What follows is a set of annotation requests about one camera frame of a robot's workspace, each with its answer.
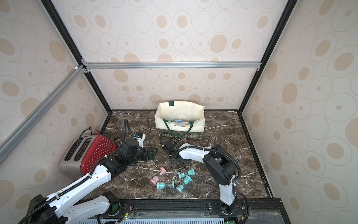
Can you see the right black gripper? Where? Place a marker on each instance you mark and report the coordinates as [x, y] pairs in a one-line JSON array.
[[170, 148]]

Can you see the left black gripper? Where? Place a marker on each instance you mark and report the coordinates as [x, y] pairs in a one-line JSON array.
[[148, 156]]

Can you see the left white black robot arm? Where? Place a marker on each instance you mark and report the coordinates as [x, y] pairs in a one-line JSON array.
[[84, 182]]

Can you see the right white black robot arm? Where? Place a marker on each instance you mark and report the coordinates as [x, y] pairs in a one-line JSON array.
[[223, 168]]

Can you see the pink hourglass bottom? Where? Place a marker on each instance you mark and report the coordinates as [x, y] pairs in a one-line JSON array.
[[154, 180]]

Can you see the cream canvas tote bag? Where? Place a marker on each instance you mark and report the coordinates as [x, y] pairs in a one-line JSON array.
[[192, 114]]

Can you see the teal hourglass bottom left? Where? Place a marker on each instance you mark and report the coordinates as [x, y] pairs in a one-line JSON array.
[[162, 185]]

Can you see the teal hourglass bottom right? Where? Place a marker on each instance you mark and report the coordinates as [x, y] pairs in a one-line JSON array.
[[186, 181]]

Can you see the red and steel toaster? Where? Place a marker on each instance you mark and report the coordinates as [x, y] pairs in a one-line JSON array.
[[84, 153]]

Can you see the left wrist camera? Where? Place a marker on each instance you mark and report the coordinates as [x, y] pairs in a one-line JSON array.
[[140, 137]]

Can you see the aluminium frame rail back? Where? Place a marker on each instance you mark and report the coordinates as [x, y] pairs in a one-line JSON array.
[[173, 65]]

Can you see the aluminium frame rail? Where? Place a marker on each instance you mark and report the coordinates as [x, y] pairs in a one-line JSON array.
[[15, 138], [173, 65]]

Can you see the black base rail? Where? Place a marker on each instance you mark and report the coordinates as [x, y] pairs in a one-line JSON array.
[[173, 211]]

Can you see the aluminium frame rail left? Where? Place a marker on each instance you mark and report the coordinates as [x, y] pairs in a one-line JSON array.
[[15, 138]]

